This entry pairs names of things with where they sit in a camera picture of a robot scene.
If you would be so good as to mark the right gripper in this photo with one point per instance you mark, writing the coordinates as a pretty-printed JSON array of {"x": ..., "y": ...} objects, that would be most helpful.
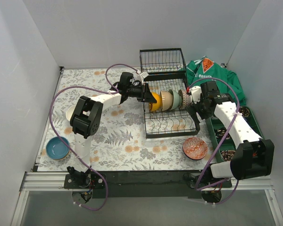
[{"x": 191, "y": 109}]

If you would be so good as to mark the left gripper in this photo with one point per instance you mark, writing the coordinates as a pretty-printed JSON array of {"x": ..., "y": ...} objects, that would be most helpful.
[{"x": 144, "y": 92}]

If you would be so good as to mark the brown patterned bowl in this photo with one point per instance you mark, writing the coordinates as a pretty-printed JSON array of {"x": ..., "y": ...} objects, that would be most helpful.
[{"x": 186, "y": 100}]

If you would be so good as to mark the mint green bowl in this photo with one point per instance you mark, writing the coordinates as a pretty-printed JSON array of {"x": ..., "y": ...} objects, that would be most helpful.
[{"x": 177, "y": 100}]

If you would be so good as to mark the orange patterned bowl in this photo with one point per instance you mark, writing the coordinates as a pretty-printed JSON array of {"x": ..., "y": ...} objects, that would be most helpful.
[{"x": 195, "y": 148}]

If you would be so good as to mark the black wire dish rack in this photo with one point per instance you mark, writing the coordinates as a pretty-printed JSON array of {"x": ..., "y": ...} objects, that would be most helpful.
[{"x": 167, "y": 70}]

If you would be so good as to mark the white ribbed bowl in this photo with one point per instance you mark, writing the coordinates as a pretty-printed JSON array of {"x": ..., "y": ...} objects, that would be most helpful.
[{"x": 69, "y": 112}]

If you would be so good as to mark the blue bowl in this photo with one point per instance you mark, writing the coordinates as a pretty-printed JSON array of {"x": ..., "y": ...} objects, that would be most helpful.
[{"x": 56, "y": 149}]

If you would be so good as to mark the cream ceramic bowl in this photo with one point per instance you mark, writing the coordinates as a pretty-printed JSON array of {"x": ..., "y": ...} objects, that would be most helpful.
[{"x": 166, "y": 99}]

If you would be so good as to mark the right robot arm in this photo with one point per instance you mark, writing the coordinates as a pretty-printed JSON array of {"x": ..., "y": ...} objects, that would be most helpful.
[{"x": 253, "y": 156}]

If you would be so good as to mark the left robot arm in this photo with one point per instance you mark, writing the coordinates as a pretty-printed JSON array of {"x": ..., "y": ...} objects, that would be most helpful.
[{"x": 86, "y": 116}]

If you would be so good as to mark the green compartment tray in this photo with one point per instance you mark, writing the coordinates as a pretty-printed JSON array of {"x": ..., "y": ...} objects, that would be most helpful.
[{"x": 216, "y": 131}]

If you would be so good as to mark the green shirt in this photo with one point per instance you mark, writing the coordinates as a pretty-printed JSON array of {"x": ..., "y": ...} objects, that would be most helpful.
[{"x": 202, "y": 70}]

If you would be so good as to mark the floral patterned table mat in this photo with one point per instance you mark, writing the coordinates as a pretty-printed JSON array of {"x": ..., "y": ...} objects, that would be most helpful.
[{"x": 120, "y": 142}]

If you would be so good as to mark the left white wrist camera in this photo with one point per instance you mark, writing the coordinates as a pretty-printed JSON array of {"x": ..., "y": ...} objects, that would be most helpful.
[{"x": 142, "y": 76}]

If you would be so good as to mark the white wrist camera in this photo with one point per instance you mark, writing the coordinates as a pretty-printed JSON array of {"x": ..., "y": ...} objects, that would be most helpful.
[
  {"x": 194, "y": 94},
  {"x": 142, "y": 76}
]

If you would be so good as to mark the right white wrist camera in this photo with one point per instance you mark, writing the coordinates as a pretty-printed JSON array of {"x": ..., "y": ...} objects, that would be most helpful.
[{"x": 194, "y": 94}]

